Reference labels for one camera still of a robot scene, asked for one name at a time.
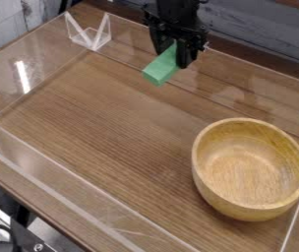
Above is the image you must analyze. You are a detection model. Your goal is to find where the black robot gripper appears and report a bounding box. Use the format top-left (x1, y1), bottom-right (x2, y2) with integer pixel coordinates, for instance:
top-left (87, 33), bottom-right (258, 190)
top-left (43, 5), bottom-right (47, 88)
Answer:
top-left (142, 0), bottom-right (208, 69)

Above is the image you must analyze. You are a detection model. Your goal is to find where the green rectangular block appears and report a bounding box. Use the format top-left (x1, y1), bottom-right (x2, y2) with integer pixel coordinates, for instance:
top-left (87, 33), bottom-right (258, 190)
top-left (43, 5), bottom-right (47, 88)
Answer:
top-left (142, 44), bottom-right (179, 87)

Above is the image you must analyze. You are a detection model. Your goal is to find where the brown wooden bowl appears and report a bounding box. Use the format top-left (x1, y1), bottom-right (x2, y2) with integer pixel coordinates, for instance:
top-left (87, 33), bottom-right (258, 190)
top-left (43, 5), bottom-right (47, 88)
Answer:
top-left (191, 118), bottom-right (299, 221)

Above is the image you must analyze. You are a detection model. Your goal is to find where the clear acrylic corner bracket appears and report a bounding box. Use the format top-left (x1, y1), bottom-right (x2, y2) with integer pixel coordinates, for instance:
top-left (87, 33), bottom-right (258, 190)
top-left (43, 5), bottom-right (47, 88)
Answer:
top-left (64, 12), bottom-right (112, 51)

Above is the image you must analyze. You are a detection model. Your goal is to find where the black metal table bracket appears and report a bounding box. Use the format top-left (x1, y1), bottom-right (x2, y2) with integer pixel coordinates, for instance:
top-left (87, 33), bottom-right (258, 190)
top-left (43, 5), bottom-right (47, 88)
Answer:
top-left (11, 219), bottom-right (61, 252)

